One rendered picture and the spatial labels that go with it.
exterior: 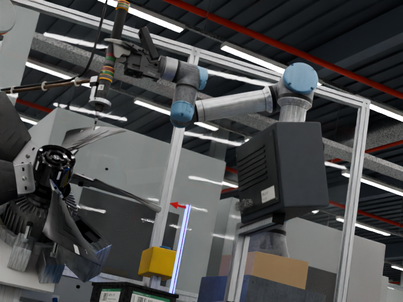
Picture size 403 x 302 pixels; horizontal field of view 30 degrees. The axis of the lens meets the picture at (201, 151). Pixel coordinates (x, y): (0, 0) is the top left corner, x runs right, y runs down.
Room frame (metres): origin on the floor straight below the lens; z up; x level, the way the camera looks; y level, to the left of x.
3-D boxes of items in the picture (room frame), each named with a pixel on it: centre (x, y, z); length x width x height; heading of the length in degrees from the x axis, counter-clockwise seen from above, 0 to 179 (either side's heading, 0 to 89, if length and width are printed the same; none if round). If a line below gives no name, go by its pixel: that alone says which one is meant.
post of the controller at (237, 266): (1.84, -0.14, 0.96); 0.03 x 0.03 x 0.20; 15
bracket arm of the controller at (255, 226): (1.74, -0.17, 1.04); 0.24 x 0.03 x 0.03; 15
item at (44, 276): (2.25, 0.38, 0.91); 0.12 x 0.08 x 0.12; 15
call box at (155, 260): (2.64, 0.07, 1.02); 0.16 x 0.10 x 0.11; 15
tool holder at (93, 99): (2.27, 0.35, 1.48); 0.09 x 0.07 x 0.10; 50
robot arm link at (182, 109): (2.35, 0.09, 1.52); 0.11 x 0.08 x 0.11; 3
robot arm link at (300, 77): (2.35, -0.28, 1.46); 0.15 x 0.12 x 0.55; 3
